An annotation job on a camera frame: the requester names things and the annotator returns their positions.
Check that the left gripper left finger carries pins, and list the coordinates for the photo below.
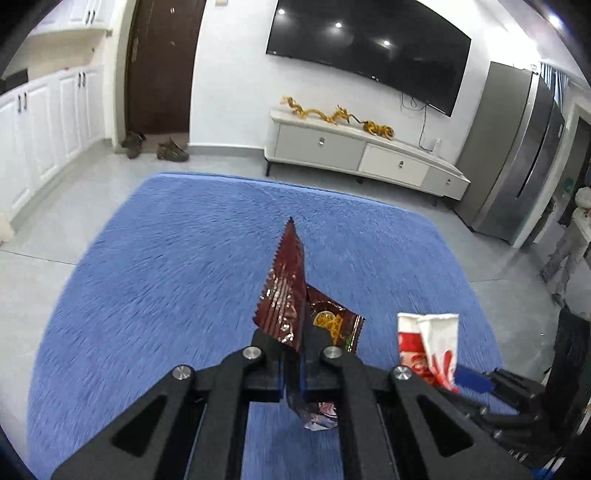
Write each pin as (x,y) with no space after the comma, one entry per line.
(190,425)

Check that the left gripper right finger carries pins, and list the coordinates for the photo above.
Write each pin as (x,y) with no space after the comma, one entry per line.
(393,425)

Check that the red white paper pouch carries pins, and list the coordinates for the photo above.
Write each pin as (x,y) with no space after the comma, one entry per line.
(428,345)

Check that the brown chip bag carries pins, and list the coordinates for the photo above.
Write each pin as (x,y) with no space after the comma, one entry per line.
(327,323)

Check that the dark red snack packet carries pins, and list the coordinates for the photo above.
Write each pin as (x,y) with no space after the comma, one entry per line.
(280,311)

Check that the standing person in grey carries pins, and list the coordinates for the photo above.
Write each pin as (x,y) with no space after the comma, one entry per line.
(571,248)

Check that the right brown shoe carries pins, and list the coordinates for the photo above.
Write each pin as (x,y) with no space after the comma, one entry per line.
(170,151)

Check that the brown shoe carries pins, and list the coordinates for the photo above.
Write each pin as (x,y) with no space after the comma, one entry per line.
(170,151)
(132,144)

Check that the grey steel refrigerator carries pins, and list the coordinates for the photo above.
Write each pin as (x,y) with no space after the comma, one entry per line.
(509,151)

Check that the left brown shoe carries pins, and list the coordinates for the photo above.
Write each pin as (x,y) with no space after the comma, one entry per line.
(132,144)

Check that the golden dragon ornament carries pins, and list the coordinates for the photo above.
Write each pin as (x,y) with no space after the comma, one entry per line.
(339,115)

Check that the white low tv cabinet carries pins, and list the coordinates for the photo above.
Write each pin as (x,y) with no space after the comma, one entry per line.
(317,144)

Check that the dark brown entrance door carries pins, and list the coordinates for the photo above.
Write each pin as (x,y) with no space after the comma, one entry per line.
(161,51)

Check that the white wall cabinet unit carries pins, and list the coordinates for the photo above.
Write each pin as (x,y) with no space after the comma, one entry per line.
(52,101)

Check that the large wall television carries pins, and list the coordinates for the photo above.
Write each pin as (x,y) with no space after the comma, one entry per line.
(402,44)

